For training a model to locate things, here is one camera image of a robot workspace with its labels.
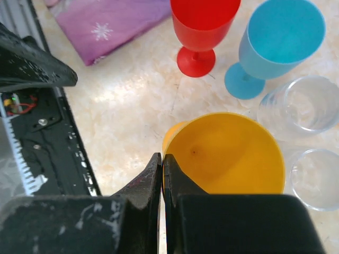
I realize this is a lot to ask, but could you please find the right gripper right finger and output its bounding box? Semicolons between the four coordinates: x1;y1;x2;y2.
163;155;325;253

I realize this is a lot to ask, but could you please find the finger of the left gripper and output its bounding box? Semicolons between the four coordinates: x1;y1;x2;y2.
1;24;78;92

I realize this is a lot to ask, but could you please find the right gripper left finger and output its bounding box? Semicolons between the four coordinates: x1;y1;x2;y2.
1;153;162;253

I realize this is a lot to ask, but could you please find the orange wine glass front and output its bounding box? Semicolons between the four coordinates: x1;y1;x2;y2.
162;112;286;194

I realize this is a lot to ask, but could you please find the clear wine glass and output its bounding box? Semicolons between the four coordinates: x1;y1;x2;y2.
280;143;338;211
257;76;338;141

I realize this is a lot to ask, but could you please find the red plastic wine glass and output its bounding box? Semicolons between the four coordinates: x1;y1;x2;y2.
170;0;241;78

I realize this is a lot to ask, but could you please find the blue plastic wine glass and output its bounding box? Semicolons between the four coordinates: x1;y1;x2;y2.
225;0;326;99

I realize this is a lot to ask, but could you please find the purple printed cloth bag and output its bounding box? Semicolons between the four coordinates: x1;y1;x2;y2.
44;0;171;66

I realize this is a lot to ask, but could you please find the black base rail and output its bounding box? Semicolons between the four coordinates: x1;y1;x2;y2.
1;1;101;203

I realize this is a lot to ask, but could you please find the white toothed cable duct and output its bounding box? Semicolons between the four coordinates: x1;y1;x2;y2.
1;102;48;198

